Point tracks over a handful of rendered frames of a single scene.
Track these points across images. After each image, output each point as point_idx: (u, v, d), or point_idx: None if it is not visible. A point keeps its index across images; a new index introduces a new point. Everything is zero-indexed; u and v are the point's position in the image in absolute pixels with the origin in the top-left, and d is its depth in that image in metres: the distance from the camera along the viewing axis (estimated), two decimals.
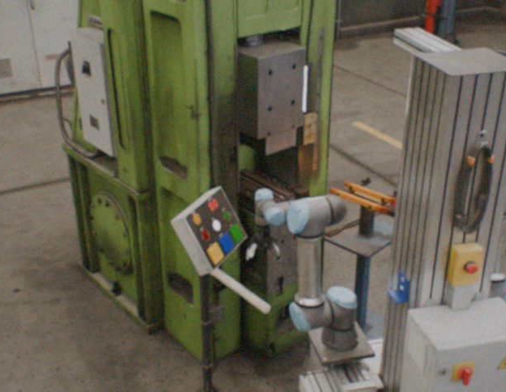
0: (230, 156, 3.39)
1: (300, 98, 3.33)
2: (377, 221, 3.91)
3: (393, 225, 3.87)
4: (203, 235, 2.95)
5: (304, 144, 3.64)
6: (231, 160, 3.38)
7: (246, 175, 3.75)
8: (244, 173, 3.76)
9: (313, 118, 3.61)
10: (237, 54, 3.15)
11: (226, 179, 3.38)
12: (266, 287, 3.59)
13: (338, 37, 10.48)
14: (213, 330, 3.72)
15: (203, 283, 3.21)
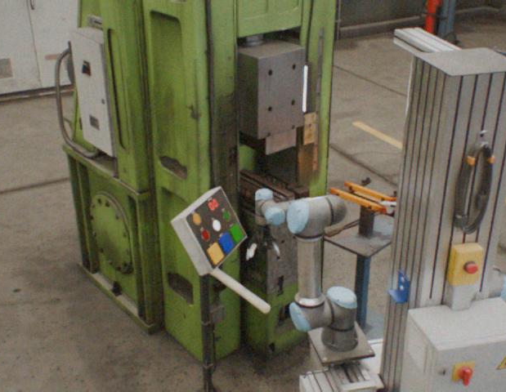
0: (230, 156, 3.39)
1: (300, 98, 3.33)
2: (377, 221, 3.91)
3: (393, 225, 3.87)
4: (203, 235, 2.95)
5: (304, 144, 3.64)
6: (231, 160, 3.38)
7: (246, 175, 3.75)
8: (244, 173, 3.76)
9: (313, 118, 3.61)
10: (237, 54, 3.15)
11: (226, 179, 3.38)
12: (266, 287, 3.59)
13: (338, 37, 10.48)
14: (213, 330, 3.72)
15: (203, 283, 3.21)
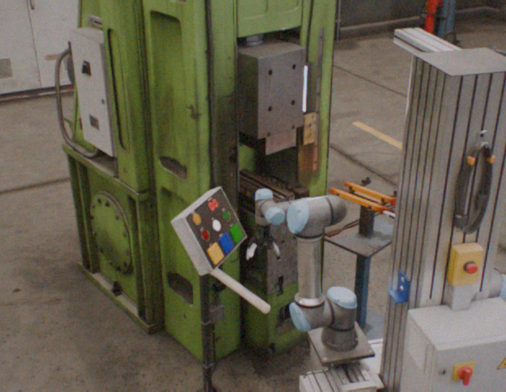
0: (230, 156, 3.39)
1: (300, 98, 3.33)
2: (377, 221, 3.91)
3: (393, 225, 3.87)
4: (203, 235, 2.95)
5: (304, 144, 3.64)
6: (231, 160, 3.38)
7: (246, 175, 3.75)
8: (244, 173, 3.76)
9: (313, 118, 3.61)
10: (237, 54, 3.15)
11: (226, 179, 3.38)
12: (266, 287, 3.59)
13: (338, 37, 10.48)
14: (213, 330, 3.72)
15: (203, 283, 3.21)
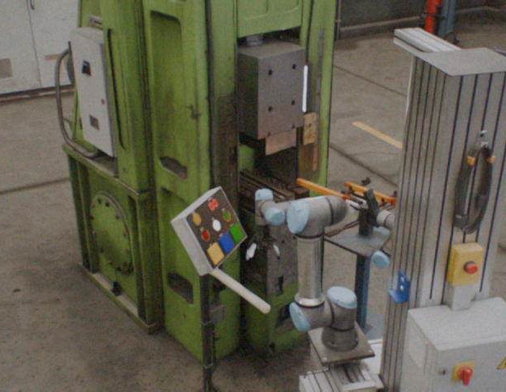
0: (230, 156, 3.39)
1: (300, 98, 3.33)
2: None
3: None
4: (203, 235, 2.95)
5: (304, 144, 3.64)
6: (231, 160, 3.38)
7: (246, 175, 3.75)
8: (244, 173, 3.76)
9: (313, 118, 3.61)
10: (237, 54, 3.15)
11: (226, 179, 3.38)
12: (266, 287, 3.59)
13: (338, 37, 10.48)
14: (213, 330, 3.72)
15: (203, 283, 3.21)
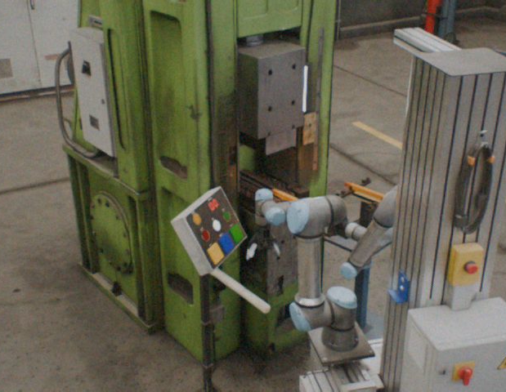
0: (230, 156, 3.39)
1: (300, 98, 3.33)
2: None
3: (393, 225, 3.87)
4: (203, 235, 2.95)
5: (304, 144, 3.64)
6: (231, 160, 3.38)
7: (246, 175, 3.75)
8: (244, 173, 3.76)
9: (313, 118, 3.61)
10: (237, 54, 3.15)
11: (226, 179, 3.38)
12: (266, 287, 3.59)
13: (338, 37, 10.48)
14: (213, 330, 3.72)
15: (203, 283, 3.21)
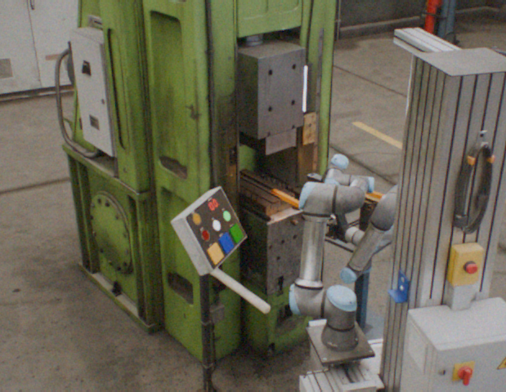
0: (230, 156, 3.39)
1: (300, 98, 3.33)
2: None
3: (393, 225, 3.87)
4: (203, 235, 2.95)
5: (304, 144, 3.64)
6: (231, 160, 3.38)
7: (246, 175, 3.75)
8: (244, 173, 3.76)
9: (313, 118, 3.61)
10: (237, 54, 3.15)
11: (226, 179, 3.38)
12: (266, 287, 3.59)
13: (338, 37, 10.48)
14: (213, 330, 3.72)
15: (203, 283, 3.21)
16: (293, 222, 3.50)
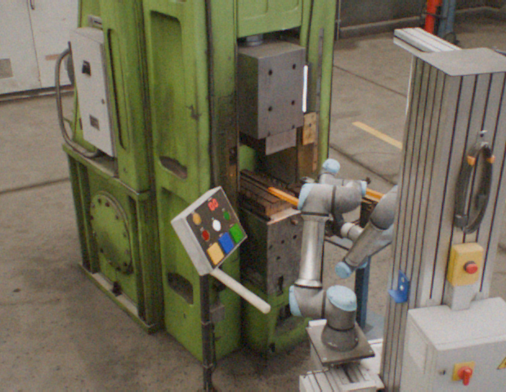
0: (230, 156, 3.39)
1: (300, 98, 3.33)
2: None
3: (393, 225, 3.87)
4: (203, 235, 2.95)
5: (304, 144, 3.64)
6: (231, 160, 3.38)
7: (246, 175, 3.75)
8: (244, 173, 3.76)
9: (313, 118, 3.61)
10: (237, 54, 3.15)
11: (226, 179, 3.38)
12: (266, 287, 3.59)
13: (338, 37, 10.48)
14: (213, 330, 3.72)
15: (203, 283, 3.21)
16: (293, 222, 3.50)
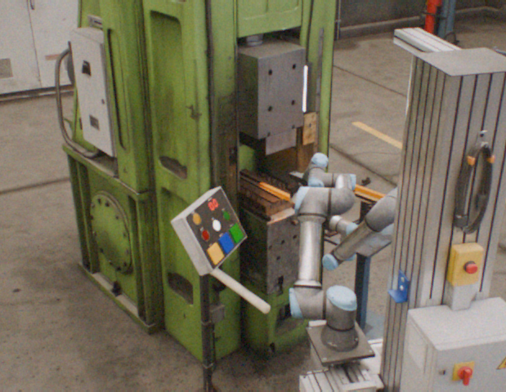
0: (230, 156, 3.39)
1: (300, 98, 3.33)
2: None
3: (393, 225, 3.87)
4: (203, 235, 2.95)
5: (304, 144, 3.64)
6: (231, 160, 3.38)
7: (246, 175, 3.75)
8: (244, 173, 3.76)
9: (313, 118, 3.61)
10: (237, 54, 3.15)
11: (226, 179, 3.38)
12: (266, 287, 3.59)
13: (338, 37, 10.48)
14: (213, 330, 3.72)
15: (203, 283, 3.21)
16: (293, 222, 3.50)
